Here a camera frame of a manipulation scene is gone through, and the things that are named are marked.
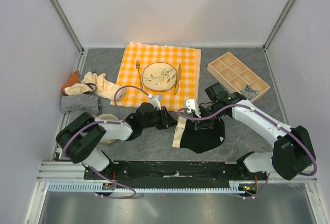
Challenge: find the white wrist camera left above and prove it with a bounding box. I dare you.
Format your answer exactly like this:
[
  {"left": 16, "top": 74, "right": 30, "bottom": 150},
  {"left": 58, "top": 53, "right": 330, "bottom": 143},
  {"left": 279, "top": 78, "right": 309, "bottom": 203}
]
[{"left": 147, "top": 93, "right": 163, "bottom": 110}]

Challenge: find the wooden compartment tray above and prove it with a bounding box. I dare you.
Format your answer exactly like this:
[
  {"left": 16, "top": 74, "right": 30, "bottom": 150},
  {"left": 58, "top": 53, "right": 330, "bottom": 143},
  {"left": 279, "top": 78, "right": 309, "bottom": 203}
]
[{"left": 207, "top": 52, "right": 270, "bottom": 102}]

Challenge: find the grey striped garment pile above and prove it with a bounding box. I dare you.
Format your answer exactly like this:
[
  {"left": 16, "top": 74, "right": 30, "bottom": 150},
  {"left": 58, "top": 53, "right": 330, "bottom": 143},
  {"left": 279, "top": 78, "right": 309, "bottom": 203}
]
[{"left": 60, "top": 94, "right": 100, "bottom": 115}]

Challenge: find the orange checkered tablecloth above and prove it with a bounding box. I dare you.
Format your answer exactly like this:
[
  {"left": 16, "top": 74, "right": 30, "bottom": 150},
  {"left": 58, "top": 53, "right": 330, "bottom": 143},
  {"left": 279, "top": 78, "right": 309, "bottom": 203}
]
[{"left": 117, "top": 42, "right": 201, "bottom": 111}]

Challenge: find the white cable duct strip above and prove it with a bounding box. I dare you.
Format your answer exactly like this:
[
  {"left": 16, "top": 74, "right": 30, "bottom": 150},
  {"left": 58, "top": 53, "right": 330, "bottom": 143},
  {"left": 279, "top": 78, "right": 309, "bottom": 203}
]
[{"left": 48, "top": 182, "right": 245, "bottom": 194}]

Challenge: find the beige ceramic bowl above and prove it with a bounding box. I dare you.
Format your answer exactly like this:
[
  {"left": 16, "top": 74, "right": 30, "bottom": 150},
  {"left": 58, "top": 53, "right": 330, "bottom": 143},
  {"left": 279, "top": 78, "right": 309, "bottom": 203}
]
[{"left": 95, "top": 114, "right": 119, "bottom": 144}]

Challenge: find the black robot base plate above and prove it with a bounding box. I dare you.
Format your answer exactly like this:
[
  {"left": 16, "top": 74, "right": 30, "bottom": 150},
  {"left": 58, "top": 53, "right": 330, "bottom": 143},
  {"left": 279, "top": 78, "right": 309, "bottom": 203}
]
[{"left": 101, "top": 161, "right": 267, "bottom": 189}]

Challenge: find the gold table knife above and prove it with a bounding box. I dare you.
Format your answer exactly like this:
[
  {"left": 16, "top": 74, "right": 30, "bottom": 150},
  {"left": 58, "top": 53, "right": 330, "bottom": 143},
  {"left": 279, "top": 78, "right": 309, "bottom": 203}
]
[{"left": 173, "top": 64, "right": 182, "bottom": 95}]

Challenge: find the gold fork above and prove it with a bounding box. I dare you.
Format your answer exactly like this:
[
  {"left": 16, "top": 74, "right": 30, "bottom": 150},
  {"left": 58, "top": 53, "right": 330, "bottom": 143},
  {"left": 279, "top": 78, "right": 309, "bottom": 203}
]
[{"left": 135, "top": 59, "right": 143, "bottom": 89}]

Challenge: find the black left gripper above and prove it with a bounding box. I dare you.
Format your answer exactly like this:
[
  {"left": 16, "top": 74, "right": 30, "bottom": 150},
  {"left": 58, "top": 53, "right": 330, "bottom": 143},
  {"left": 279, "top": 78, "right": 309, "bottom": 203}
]
[{"left": 141, "top": 106, "right": 179, "bottom": 130}]

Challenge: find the left aluminium frame post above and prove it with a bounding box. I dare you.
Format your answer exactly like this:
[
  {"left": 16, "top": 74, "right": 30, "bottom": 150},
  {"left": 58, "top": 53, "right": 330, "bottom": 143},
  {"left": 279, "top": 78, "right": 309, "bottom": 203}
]
[{"left": 49, "top": 0, "right": 85, "bottom": 54}]

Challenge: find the cream cloth garment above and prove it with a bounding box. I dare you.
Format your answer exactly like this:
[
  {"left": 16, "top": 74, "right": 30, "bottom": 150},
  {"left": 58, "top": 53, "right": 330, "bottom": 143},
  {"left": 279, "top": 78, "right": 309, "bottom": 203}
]
[{"left": 64, "top": 72, "right": 127, "bottom": 101}]

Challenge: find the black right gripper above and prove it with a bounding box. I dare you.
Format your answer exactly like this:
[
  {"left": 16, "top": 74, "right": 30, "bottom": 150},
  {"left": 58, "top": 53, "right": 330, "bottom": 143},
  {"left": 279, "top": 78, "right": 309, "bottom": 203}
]
[{"left": 192, "top": 102, "right": 222, "bottom": 130}]

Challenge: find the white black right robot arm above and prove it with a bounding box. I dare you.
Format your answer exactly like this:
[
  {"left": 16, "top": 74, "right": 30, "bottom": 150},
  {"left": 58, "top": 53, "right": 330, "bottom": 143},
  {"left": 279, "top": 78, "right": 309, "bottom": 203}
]
[{"left": 186, "top": 83, "right": 317, "bottom": 180}]

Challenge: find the grey striped underwear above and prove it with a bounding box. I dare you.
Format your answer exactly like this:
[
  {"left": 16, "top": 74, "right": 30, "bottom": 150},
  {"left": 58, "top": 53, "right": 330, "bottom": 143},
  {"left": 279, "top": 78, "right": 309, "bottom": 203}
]
[{"left": 240, "top": 85, "right": 259, "bottom": 101}]

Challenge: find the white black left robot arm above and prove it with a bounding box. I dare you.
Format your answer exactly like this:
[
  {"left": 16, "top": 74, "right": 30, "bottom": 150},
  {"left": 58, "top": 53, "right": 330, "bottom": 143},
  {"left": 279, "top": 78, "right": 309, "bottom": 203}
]
[{"left": 56, "top": 102, "right": 177, "bottom": 179}]

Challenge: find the black cream garment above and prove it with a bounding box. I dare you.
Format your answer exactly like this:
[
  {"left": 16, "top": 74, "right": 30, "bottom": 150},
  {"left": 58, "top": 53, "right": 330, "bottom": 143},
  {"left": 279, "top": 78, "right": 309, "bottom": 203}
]
[{"left": 172, "top": 117, "right": 225, "bottom": 153}]

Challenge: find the grey aluminium frame post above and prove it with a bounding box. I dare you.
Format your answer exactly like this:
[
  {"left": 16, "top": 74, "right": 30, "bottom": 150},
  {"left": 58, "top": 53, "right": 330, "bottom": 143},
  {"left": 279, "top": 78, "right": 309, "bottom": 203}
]
[{"left": 262, "top": 0, "right": 297, "bottom": 52}]

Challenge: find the orange cloth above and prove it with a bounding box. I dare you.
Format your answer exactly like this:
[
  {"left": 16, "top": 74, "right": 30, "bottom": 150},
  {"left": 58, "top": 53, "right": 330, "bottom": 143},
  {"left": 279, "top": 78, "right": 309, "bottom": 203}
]
[{"left": 61, "top": 70, "right": 79, "bottom": 95}]

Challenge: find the bird pattern ceramic plate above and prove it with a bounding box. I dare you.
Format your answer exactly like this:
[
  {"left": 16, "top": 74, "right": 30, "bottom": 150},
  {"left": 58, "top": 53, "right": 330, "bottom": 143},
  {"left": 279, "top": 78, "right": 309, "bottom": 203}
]
[{"left": 142, "top": 62, "right": 177, "bottom": 91}]

